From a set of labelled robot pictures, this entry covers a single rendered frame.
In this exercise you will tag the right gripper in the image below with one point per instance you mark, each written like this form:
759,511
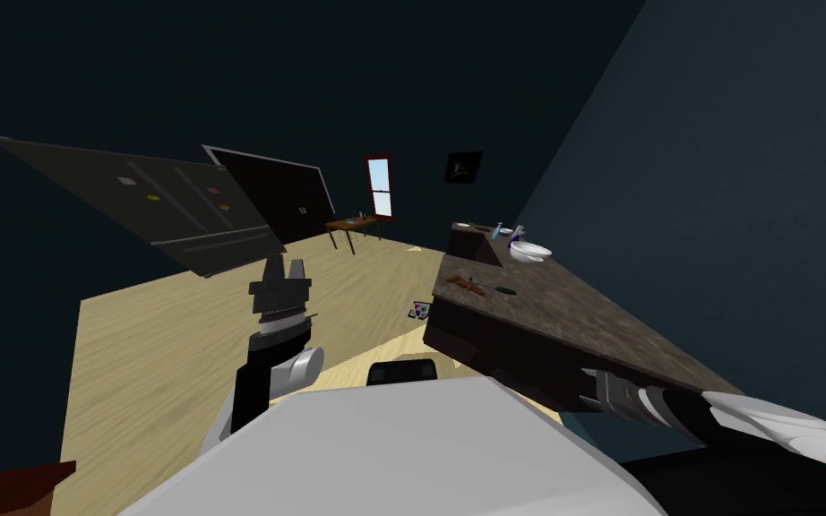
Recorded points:
588,393

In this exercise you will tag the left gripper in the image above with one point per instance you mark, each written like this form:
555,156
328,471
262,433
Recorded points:
280,294

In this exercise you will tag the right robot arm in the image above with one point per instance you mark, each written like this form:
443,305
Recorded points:
764,423

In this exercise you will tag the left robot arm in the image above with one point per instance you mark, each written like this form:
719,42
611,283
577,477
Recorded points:
264,380

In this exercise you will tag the brown wooden table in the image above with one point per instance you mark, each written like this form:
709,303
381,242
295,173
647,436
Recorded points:
351,224

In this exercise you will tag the dark brown counter cabinet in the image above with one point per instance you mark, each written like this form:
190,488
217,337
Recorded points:
499,351

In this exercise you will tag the red framed window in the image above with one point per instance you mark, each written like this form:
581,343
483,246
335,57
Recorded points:
380,188

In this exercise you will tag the dark refrigerator with magnets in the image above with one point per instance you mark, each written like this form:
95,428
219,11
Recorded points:
169,208

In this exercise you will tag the colourful small floor item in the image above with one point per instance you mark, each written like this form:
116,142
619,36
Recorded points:
420,310

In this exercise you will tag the large white bowl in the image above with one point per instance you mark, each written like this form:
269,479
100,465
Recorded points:
530,251

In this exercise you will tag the blue spray bottle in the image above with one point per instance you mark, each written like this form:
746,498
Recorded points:
518,235

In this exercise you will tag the light blue bottle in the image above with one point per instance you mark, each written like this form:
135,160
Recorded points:
497,231

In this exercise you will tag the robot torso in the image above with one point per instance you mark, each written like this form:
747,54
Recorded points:
399,451

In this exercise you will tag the dark wall picture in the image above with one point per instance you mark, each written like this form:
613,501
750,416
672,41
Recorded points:
463,167

